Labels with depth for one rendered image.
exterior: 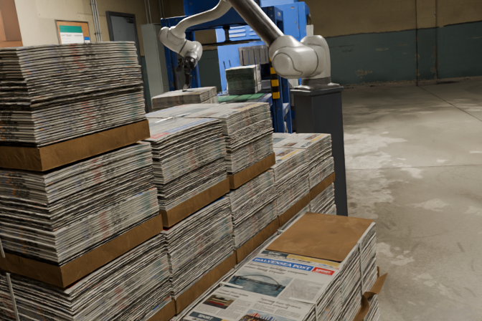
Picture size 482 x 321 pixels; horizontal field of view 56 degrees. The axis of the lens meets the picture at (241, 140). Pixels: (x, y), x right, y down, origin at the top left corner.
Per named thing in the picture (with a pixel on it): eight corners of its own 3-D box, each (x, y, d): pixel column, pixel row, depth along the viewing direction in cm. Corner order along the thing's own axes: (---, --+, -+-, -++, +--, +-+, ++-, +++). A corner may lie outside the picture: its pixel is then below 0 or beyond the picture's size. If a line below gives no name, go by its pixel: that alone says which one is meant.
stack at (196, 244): (343, 298, 222) (333, 132, 206) (204, 511, 126) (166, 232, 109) (273, 283, 242) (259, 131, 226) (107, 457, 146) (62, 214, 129)
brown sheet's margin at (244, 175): (276, 163, 159) (275, 152, 159) (234, 189, 135) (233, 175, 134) (190, 159, 179) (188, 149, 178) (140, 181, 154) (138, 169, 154)
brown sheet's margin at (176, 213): (230, 190, 134) (229, 176, 133) (168, 227, 110) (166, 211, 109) (136, 182, 154) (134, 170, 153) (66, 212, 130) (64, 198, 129)
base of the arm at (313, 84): (317, 85, 256) (317, 75, 255) (341, 87, 236) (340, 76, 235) (289, 89, 249) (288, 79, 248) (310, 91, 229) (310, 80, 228)
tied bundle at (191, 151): (232, 192, 135) (224, 116, 130) (169, 231, 110) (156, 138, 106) (138, 183, 154) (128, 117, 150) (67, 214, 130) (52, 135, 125)
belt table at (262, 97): (264, 114, 372) (263, 102, 370) (188, 119, 386) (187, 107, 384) (274, 102, 439) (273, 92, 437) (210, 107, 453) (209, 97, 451)
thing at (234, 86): (256, 93, 444) (254, 66, 439) (227, 95, 450) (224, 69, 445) (262, 89, 480) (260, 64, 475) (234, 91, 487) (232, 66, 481)
